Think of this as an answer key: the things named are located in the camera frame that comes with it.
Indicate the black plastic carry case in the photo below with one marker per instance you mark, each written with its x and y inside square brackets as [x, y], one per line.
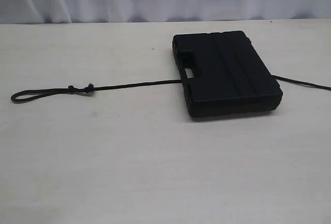
[222, 74]

